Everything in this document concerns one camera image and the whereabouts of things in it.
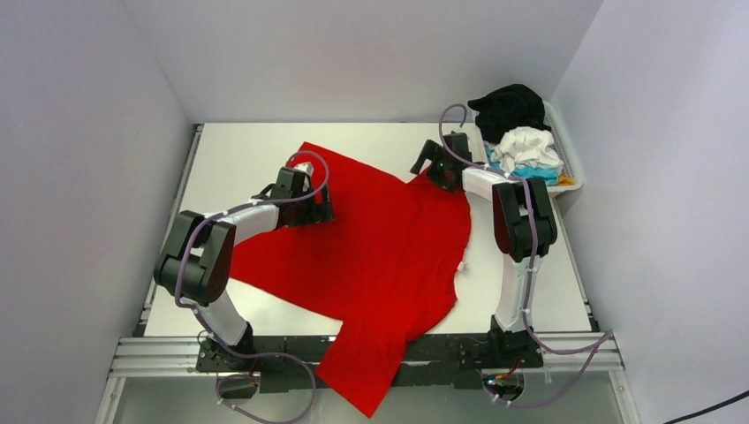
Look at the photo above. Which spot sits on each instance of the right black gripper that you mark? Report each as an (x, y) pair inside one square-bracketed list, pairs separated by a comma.
[(434, 153)]

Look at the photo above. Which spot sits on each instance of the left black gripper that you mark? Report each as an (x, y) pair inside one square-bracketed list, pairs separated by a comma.
[(318, 212)]

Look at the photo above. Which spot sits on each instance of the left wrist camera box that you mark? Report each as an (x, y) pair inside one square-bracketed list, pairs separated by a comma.
[(306, 167)]

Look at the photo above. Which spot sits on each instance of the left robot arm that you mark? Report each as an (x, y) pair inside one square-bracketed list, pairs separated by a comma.
[(195, 261)]

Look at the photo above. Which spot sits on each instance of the red t shirt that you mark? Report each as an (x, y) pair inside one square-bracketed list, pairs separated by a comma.
[(384, 267)]

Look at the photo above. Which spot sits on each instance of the turquoise t shirt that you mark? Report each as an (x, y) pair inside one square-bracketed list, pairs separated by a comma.
[(551, 177)]

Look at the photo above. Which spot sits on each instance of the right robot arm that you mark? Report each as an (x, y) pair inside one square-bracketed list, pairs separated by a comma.
[(524, 229)]

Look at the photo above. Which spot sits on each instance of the black t shirt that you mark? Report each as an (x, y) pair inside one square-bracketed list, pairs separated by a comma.
[(507, 108)]

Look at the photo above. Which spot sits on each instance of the white laundry basket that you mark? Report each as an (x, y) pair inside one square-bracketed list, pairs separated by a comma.
[(571, 177)]

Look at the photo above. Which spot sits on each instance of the white t shirt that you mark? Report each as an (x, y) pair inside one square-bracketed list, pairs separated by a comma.
[(529, 147)]

